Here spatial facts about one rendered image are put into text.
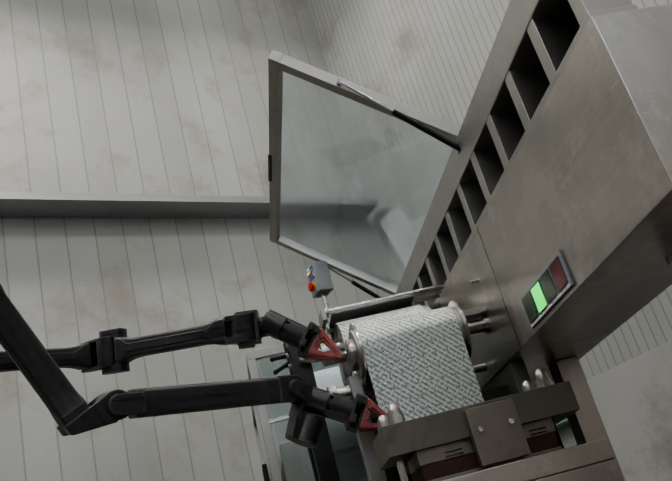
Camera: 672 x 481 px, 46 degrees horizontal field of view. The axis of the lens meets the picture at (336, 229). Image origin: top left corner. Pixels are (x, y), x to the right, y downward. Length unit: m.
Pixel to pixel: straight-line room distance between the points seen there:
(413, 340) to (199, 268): 4.75
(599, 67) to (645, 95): 0.09
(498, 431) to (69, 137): 5.58
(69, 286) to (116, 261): 0.42
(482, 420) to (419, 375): 0.27
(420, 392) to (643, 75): 0.90
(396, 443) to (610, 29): 0.85
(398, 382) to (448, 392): 0.11
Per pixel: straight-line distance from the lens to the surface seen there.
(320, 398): 1.78
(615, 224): 1.33
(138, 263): 6.38
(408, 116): 1.97
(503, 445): 1.63
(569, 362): 2.10
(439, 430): 1.62
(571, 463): 1.62
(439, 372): 1.86
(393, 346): 1.86
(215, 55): 7.87
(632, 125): 1.24
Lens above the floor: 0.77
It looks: 24 degrees up
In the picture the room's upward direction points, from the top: 16 degrees counter-clockwise
